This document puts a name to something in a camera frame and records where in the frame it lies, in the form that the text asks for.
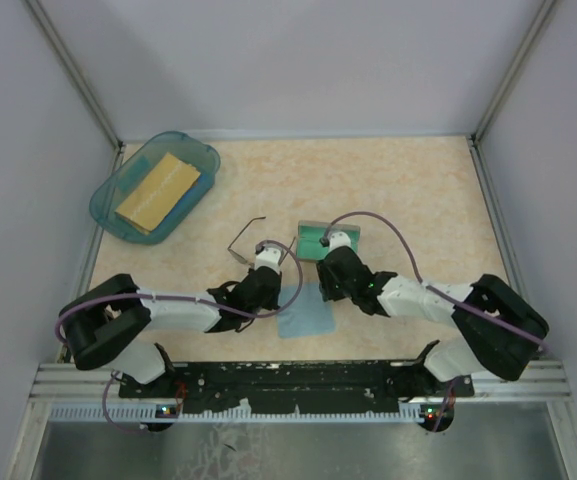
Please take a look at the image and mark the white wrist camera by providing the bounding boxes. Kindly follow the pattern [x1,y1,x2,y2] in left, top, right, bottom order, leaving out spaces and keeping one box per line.
[253,241,283,274]
[320,231,352,252]

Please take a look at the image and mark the aluminium frame post right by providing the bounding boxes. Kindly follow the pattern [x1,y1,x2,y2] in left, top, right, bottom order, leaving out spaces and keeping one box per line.
[470,0,560,146]

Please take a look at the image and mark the grey glasses case green lining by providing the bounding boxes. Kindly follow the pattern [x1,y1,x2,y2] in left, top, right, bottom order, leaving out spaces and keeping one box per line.
[296,220,361,262]

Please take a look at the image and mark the shiny metal front panel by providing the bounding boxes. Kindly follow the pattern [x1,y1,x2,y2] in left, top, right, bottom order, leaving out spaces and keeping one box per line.
[33,404,567,479]

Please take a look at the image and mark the aluminium frame post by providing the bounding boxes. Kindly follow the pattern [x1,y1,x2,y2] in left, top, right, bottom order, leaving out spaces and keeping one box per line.
[470,0,560,146]
[21,0,123,149]

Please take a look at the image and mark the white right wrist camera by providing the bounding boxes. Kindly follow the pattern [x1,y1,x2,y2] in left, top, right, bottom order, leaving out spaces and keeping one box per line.
[320,231,352,252]

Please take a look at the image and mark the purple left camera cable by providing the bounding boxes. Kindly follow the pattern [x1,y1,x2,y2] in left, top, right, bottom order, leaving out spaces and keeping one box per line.
[55,239,304,351]

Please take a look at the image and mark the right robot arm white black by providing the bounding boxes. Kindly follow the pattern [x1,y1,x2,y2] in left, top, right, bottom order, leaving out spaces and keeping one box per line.
[316,246,550,397]

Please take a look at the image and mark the black aviator sunglasses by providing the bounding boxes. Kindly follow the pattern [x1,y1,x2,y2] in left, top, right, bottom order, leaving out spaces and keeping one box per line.
[227,215,297,266]

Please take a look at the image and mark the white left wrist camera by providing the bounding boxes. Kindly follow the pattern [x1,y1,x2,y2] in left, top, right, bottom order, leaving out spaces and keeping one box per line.
[253,241,283,274]

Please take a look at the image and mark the light blue cleaning cloth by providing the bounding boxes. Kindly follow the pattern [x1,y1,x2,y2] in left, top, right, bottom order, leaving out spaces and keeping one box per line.
[276,283,336,339]

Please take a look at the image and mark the teal plastic bin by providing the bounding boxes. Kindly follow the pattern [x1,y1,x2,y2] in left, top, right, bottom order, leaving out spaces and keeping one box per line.
[89,131,221,245]

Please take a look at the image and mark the aluminium front rail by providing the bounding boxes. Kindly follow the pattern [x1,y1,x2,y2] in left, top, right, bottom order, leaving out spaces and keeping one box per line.
[31,360,572,402]

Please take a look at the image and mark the aluminium frame post left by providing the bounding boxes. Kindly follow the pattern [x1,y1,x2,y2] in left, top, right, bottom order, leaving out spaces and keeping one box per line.
[21,0,123,149]

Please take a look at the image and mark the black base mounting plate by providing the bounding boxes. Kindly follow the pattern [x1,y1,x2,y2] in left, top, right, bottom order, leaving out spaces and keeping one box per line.
[119,360,474,415]

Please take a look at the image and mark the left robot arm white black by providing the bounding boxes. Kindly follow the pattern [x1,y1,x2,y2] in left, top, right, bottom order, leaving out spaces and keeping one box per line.
[57,266,282,397]

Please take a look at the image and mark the white slotted cable duct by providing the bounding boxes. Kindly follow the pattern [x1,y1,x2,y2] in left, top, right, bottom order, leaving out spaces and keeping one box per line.
[47,402,457,422]

